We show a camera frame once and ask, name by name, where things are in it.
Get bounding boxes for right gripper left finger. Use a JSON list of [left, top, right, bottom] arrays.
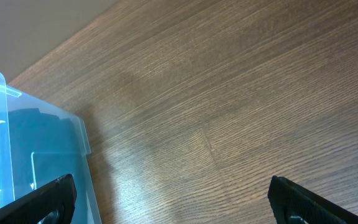
[[0, 174, 77, 224]]

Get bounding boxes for clear plastic storage container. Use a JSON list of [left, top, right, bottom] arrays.
[[0, 73, 101, 223]]

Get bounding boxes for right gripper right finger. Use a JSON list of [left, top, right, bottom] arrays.
[[268, 176, 358, 224]]

